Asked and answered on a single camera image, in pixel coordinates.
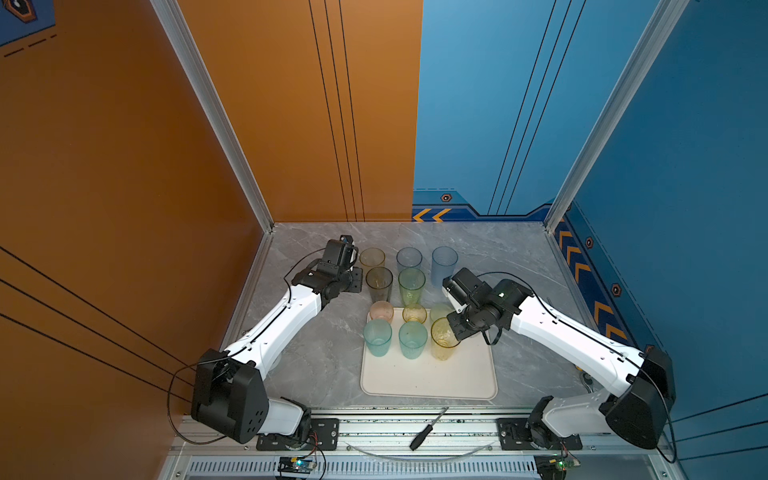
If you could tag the grey-blue tall glass back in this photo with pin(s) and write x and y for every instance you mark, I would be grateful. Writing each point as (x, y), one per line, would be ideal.
(409, 257)

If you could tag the amber tall glass back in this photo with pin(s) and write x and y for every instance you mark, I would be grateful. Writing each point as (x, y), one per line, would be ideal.
(372, 257)

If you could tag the green tall glass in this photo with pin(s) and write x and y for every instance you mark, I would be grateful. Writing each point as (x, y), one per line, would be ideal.
(411, 284)

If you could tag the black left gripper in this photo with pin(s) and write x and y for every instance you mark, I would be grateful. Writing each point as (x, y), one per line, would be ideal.
(357, 280)

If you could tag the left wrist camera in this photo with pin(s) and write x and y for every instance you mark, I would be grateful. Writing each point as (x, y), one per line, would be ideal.
(339, 256)

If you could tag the black handled screwdriver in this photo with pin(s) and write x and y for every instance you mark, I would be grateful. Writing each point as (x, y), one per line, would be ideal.
(426, 431)

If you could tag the teal tall glass back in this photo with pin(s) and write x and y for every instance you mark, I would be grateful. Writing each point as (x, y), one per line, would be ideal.
(412, 338)

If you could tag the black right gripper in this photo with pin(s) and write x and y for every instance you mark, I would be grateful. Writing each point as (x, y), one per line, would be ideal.
(459, 332)

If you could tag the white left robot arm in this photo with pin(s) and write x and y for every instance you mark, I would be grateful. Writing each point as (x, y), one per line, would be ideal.
(229, 395)

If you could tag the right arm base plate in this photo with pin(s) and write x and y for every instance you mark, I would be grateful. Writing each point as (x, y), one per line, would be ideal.
(518, 434)

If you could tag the green circuit board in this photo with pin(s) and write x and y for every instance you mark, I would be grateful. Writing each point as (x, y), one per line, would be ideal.
(553, 468)
(296, 468)

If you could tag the cream rectangular tray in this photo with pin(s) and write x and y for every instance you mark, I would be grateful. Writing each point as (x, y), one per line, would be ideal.
(468, 374)

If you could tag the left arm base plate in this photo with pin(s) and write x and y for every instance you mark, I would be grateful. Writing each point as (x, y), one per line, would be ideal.
(324, 434)

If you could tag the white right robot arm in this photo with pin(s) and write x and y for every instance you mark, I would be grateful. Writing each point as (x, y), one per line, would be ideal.
(636, 388)

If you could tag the teal tall glass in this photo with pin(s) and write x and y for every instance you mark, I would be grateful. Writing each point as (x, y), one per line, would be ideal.
(412, 338)
(377, 335)

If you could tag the dark smoky tall glass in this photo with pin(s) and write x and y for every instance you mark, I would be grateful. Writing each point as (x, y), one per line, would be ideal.
(379, 281)

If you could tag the teal tall glass front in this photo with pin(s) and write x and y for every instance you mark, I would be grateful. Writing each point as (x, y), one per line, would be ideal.
(377, 335)

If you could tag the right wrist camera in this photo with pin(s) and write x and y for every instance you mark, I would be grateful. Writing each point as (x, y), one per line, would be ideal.
(463, 289)

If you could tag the yellow short glass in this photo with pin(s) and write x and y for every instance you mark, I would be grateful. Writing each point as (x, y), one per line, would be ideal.
(414, 313)

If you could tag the pink short glass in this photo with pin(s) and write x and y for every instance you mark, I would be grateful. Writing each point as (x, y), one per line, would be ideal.
(381, 310)

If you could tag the aluminium front rail frame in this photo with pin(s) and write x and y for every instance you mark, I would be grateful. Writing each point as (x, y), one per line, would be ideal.
(373, 443)

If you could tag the blue tall glass back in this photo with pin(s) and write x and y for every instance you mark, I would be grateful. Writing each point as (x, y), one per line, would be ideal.
(444, 260)

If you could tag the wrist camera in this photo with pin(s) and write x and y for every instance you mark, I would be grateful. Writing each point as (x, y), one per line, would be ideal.
(339, 256)
(463, 289)

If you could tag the right green circuit board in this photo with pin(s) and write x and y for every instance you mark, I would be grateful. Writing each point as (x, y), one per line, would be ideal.
(553, 468)

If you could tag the left green circuit board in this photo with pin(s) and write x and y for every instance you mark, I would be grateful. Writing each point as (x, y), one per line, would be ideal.
(296, 468)

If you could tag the green short glass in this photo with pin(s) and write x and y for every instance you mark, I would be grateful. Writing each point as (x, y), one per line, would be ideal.
(440, 310)

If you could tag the yellow tall glass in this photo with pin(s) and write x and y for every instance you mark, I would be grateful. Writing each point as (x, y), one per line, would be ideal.
(444, 341)

